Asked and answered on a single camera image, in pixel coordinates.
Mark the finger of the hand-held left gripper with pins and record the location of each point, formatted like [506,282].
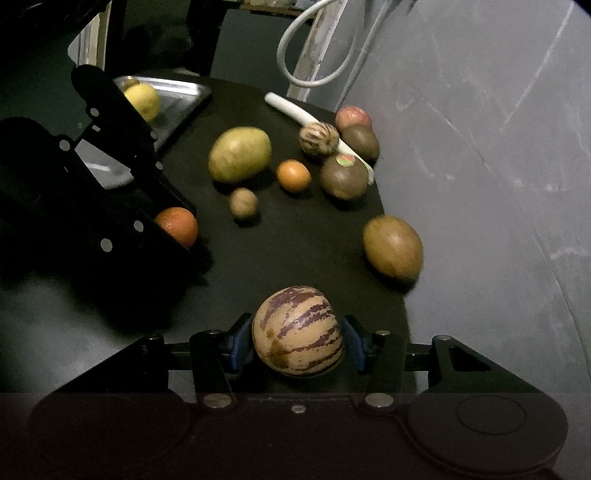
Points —
[115,110]
[161,189]

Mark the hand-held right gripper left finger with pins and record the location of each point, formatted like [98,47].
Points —
[238,345]

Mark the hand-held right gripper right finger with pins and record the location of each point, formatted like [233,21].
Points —
[354,345]

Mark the large orange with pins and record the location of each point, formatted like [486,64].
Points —
[181,228]

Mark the large striped pepino melon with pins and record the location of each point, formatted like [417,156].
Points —
[298,332]

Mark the metal tray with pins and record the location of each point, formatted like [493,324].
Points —
[184,94]

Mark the yellow-green mango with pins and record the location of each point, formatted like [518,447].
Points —
[240,154]

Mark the yellow round fruit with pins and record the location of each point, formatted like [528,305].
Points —
[144,102]

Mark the white panel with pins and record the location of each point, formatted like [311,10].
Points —
[90,46]

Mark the small tan round fruit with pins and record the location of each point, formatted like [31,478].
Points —
[243,203]

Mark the brown-green oval fruit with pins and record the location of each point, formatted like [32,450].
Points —
[393,249]

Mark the small orange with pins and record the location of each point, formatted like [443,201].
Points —
[293,176]

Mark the white leek stalk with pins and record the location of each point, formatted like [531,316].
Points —
[286,105]

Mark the brown fruit with sticker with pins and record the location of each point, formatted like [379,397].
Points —
[342,182]

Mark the small striped pepino melon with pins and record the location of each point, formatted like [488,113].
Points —
[318,139]

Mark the brown kiwi fruit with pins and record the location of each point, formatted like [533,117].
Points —
[363,143]

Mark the white post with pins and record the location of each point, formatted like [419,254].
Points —
[315,46]

